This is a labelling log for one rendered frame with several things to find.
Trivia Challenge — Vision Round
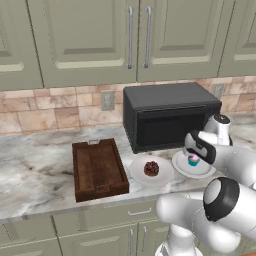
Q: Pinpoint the black microwave oven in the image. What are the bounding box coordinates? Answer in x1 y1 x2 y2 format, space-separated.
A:
122 81 223 155

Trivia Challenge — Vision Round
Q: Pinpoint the green cupboard door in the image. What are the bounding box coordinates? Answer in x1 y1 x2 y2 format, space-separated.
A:
136 0 237 84
0 0 45 92
217 0 256 79
57 223 140 256
136 219 172 256
0 237 63 256
25 0 140 90

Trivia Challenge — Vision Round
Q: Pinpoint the silver drawer handle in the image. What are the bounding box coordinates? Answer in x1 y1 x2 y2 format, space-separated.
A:
127 207 153 217

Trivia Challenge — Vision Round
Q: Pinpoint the green drawer front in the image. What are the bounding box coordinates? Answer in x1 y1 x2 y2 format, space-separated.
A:
77 199 160 232
0 215 57 248

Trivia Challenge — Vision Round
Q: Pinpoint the white plate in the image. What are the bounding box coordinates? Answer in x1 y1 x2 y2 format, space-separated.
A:
171 149 217 180
128 155 175 187

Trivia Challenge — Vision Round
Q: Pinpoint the green upper cupboard door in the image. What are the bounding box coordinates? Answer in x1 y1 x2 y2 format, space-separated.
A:
0 0 45 92
25 0 140 90
217 0 256 79
136 0 237 84

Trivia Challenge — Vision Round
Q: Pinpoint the dark wooden tray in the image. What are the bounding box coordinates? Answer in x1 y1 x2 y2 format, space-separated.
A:
72 137 130 203

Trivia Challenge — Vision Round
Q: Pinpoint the green lower cupboard door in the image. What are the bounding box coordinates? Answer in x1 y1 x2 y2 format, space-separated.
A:
136 219 172 256
57 223 140 256
0 237 63 256

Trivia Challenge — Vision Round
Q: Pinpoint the grey wall outlet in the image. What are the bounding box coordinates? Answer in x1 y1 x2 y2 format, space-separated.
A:
211 83 225 100
100 90 116 112

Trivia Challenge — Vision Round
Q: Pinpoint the silver lower cupboard handle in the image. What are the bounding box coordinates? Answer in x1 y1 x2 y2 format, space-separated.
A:
141 226 148 255
127 228 135 256

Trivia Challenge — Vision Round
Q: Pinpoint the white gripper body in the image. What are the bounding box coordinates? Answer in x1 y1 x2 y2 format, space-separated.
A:
181 145 194 158

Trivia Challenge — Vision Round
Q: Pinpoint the chocolate sprinkled donut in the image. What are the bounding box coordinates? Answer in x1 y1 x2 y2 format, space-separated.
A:
143 160 160 177

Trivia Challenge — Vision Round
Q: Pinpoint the pink frosted blue cupcake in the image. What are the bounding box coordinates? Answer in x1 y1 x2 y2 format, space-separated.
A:
187 154 201 168

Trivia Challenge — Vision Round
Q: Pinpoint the silver cupboard bar handle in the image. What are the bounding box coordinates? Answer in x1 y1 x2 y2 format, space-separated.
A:
126 6 135 70
143 6 153 70

